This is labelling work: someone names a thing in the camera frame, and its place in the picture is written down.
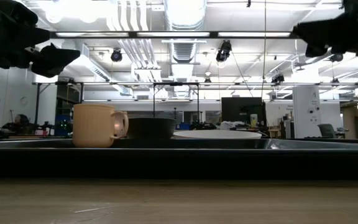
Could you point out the orange plastic mug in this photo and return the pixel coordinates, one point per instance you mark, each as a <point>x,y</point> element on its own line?
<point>93,124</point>

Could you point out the white round plate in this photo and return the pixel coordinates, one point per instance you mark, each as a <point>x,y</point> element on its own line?
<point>216,134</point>

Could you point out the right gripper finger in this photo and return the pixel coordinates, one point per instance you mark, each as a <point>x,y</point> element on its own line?
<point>315,51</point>
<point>312,31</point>

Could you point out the white square pillar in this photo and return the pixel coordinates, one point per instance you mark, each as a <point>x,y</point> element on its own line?
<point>306,109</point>

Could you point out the grey office chair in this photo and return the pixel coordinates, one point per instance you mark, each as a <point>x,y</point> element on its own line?
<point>326,130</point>

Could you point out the black round bowl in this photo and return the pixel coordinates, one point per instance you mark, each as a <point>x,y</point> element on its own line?
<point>151,127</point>

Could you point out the black background rig frame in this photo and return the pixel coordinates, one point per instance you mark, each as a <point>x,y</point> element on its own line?
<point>176,83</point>

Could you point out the black plastic serving tray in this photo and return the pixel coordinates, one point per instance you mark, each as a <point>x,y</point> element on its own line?
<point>179,161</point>

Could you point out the black aluminium rig frame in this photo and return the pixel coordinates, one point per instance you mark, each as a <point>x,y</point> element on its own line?
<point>172,34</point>

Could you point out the black ceiling spotlight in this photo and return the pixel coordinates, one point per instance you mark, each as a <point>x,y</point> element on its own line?
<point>278,78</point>
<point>223,51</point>
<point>336,57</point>
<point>116,55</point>

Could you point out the black computer monitor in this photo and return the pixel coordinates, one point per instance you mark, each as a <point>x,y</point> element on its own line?
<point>242,110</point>

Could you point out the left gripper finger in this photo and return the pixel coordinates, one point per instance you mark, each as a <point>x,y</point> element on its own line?
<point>33,32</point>
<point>54,60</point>

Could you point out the silver ceiling air duct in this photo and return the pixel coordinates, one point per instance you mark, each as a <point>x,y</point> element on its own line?
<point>183,18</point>

